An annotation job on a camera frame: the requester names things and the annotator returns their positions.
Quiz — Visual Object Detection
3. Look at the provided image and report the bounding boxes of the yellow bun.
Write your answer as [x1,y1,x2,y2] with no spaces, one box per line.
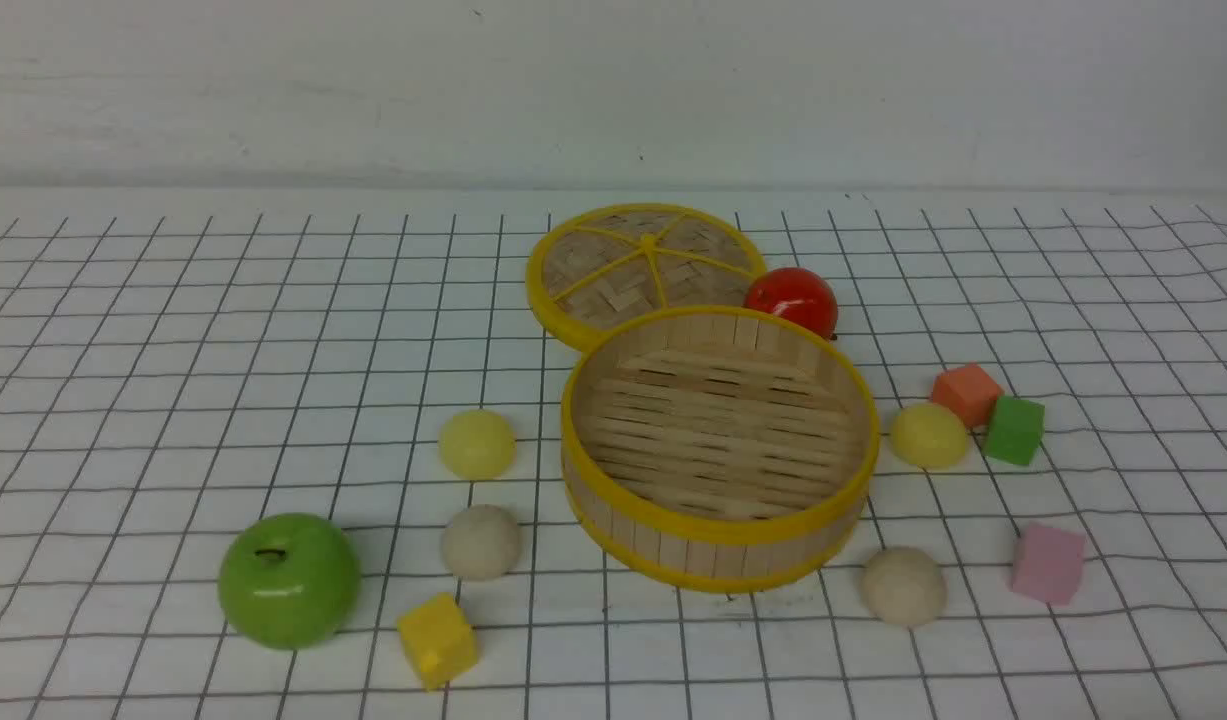
[438,408,517,482]
[890,402,971,470]

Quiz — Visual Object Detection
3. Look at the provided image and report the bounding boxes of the white bun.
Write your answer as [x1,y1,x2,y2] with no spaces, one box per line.
[440,503,521,581]
[859,546,948,628]

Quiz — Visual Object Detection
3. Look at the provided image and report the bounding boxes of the woven bamboo steamer lid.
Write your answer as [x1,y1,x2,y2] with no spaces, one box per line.
[525,202,768,352]

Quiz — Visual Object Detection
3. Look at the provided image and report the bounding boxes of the bamboo steamer tray yellow rim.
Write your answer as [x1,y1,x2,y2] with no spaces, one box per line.
[561,305,881,594]

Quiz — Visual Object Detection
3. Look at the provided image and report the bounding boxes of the red tomato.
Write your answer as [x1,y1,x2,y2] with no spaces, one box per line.
[744,266,840,341]

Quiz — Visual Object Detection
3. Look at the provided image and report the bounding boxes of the yellow foam cube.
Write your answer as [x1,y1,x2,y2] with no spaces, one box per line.
[395,592,480,691]

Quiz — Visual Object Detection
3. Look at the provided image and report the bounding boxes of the orange foam cube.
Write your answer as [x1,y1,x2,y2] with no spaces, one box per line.
[929,364,1002,429]

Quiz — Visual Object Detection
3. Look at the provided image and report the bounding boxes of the green apple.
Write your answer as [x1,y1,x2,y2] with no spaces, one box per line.
[217,511,362,651]

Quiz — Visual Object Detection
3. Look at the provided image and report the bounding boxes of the green foam cube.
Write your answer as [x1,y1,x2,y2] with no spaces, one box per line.
[982,395,1045,466]

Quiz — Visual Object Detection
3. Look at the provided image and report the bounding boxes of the white grid tablecloth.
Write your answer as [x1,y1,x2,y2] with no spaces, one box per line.
[0,188,1227,719]

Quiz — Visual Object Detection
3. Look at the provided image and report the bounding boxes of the pink foam cube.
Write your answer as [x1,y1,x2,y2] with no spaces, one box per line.
[1009,521,1087,606]

